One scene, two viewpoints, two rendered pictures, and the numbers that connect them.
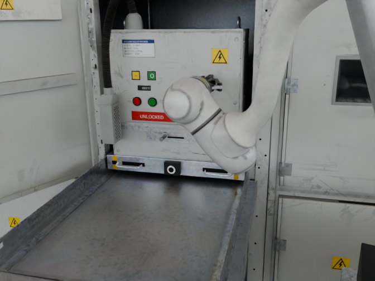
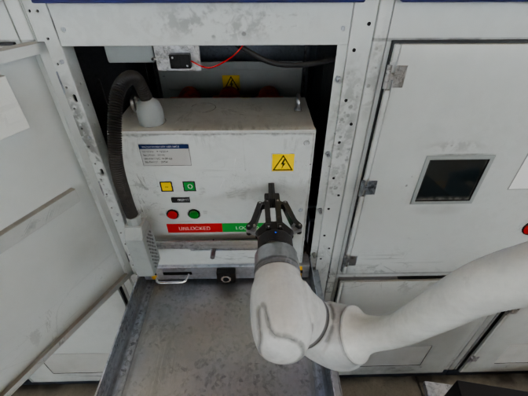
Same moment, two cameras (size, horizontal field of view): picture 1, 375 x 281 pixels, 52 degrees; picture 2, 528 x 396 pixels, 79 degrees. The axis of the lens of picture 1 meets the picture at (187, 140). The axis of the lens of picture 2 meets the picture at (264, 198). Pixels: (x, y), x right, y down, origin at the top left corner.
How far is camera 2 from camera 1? 74 cm
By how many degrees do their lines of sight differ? 24
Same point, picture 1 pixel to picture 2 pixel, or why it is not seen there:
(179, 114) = (287, 361)
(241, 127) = (366, 350)
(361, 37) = not seen: outside the picture
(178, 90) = (284, 336)
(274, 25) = (481, 306)
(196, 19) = not seen: hidden behind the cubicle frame
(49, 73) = (34, 205)
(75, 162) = (102, 280)
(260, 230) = not seen: hidden behind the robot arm
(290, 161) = (356, 254)
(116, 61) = (134, 171)
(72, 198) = (118, 360)
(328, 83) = (412, 184)
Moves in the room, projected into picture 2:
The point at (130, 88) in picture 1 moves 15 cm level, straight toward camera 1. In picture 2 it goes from (161, 200) to (172, 236)
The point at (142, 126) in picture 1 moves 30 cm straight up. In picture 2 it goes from (185, 245) to (166, 154)
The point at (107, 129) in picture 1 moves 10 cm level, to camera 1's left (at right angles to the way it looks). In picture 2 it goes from (142, 264) to (102, 271)
